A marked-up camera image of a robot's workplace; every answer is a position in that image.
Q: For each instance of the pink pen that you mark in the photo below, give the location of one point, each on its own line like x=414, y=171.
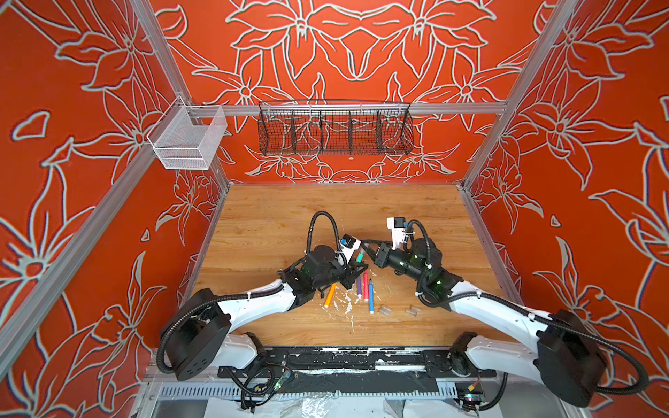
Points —
x=366, y=287

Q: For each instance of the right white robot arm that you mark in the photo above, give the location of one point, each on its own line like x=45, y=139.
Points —
x=549, y=349

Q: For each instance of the left aluminium frame rail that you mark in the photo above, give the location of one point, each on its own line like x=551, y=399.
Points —
x=30, y=314

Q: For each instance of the horizontal aluminium frame rail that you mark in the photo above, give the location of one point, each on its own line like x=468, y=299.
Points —
x=415, y=109

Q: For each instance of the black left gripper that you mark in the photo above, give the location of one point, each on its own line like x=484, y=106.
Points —
x=350, y=273

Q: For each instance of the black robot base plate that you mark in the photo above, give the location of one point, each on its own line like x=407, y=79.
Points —
x=368, y=369

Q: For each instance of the orange pen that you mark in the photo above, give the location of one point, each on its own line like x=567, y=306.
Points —
x=330, y=296

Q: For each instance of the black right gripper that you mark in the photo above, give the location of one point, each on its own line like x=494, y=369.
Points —
x=383, y=255

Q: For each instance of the blue pen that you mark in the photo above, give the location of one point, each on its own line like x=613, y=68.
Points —
x=371, y=302

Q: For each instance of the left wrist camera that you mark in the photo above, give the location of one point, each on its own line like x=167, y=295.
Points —
x=348, y=246

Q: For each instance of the right aluminium frame post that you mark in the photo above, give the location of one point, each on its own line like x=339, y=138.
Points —
x=540, y=52

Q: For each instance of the white cable duct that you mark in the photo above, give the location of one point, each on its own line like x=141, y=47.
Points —
x=230, y=392

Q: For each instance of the white mesh basket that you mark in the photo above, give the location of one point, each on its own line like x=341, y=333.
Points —
x=182, y=140

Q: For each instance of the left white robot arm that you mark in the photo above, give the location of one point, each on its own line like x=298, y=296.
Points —
x=201, y=333

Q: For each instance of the black wire basket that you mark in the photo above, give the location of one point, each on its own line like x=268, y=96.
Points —
x=334, y=133

